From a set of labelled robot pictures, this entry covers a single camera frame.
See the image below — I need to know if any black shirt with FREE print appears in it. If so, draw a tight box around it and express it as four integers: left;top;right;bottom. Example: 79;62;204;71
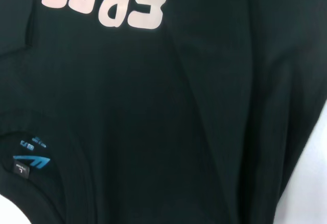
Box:
0;0;327;224

